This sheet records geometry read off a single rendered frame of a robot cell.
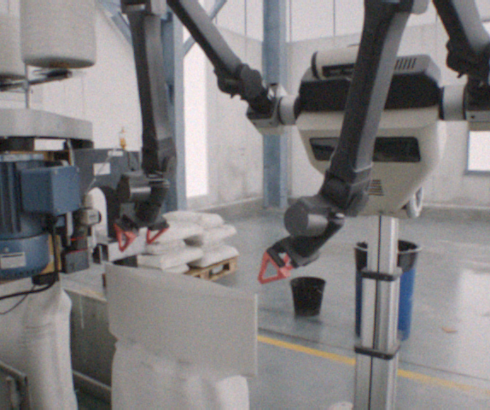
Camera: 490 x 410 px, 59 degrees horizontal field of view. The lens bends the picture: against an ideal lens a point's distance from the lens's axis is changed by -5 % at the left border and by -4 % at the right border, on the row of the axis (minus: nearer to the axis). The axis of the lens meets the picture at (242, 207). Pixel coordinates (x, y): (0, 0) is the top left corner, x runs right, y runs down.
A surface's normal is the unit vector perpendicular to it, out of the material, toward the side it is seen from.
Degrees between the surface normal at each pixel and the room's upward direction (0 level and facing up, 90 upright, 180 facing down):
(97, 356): 90
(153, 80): 102
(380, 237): 90
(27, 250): 91
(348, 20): 90
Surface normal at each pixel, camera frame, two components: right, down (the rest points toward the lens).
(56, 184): 0.99, 0.01
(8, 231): 0.41, 0.12
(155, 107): 0.72, 0.29
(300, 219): -0.70, -0.06
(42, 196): -0.16, 0.14
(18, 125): 0.72, 0.09
